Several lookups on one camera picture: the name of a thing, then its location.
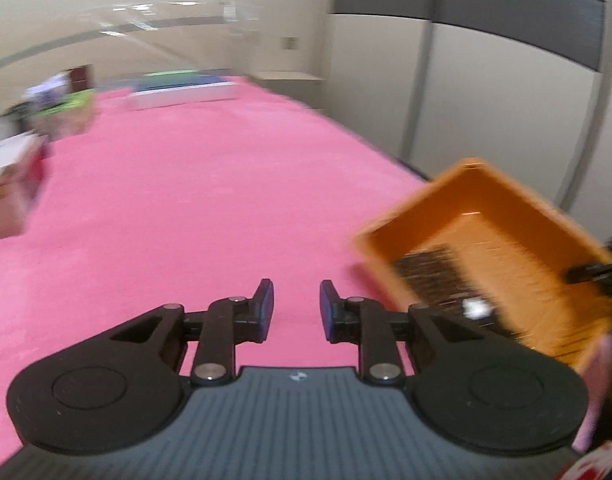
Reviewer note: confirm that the beige nightstand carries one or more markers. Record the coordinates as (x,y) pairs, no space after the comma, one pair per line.
(288,87)

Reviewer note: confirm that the pink fluffy blanket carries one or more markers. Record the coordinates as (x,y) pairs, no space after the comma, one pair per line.
(186,200)

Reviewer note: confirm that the flat blue box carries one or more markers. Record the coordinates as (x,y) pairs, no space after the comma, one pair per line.
(186,81)

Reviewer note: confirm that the red patterned clothing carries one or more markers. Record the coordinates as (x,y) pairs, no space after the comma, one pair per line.
(595,465)

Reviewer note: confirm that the green packaging box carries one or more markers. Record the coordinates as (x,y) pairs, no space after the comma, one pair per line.
(66,112)

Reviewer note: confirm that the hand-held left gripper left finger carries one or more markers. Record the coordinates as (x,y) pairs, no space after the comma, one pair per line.
(267,305)

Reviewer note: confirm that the brown box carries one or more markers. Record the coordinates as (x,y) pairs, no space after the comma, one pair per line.
(81,77)

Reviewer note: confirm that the sliding door wardrobe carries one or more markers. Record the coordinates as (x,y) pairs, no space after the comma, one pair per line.
(485,60)

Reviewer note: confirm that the plastic wrapped headboard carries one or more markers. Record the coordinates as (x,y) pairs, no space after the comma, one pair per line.
(136,25)

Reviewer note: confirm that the orange plastic tray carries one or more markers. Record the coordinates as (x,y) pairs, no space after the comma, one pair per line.
(510,240)

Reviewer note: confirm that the wall socket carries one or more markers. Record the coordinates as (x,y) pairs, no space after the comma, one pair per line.
(290,43)

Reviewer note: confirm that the long green box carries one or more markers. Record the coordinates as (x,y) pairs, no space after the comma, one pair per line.
(171,74)

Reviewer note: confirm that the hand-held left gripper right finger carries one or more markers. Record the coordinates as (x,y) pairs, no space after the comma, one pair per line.
(327,310)

